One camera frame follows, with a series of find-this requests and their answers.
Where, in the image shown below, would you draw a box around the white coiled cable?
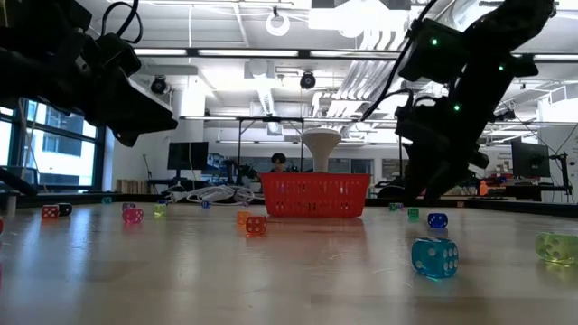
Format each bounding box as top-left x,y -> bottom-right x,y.
164,184 -> 266,207

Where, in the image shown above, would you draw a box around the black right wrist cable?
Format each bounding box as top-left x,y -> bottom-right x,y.
359,0 -> 440,122

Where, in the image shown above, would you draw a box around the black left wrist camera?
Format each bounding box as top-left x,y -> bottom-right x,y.
96,32 -> 143,79

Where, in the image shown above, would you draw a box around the white ring light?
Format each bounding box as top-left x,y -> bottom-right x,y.
265,12 -> 291,38

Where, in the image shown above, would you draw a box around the window with dark frame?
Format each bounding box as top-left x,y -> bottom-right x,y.
0,99 -> 107,190

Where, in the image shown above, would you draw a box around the black workstation frame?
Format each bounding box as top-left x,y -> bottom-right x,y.
235,116 -> 305,175

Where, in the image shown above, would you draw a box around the wooden blocks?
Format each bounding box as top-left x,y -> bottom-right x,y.
116,179 -> 150,194

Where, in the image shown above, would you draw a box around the ceiling light rail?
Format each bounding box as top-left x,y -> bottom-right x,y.
133,46 -> 578,63

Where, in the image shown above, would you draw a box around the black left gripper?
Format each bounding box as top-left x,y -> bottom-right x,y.
53,44 -> 179,148

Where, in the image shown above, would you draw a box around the black monitor on stand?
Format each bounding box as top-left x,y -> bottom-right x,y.
166,141 -> 210,181
511,140 -> 551,179

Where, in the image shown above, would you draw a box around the white lamp with metal base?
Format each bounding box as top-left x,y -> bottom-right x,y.
300,127 -> 343,173

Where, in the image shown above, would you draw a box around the person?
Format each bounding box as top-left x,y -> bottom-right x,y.
269,152 -> 288,173

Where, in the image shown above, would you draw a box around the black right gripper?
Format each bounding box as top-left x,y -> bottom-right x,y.
395,92 -> 491,204

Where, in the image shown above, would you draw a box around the red plastic basket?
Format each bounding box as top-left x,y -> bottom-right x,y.
259,172 -> 372,219

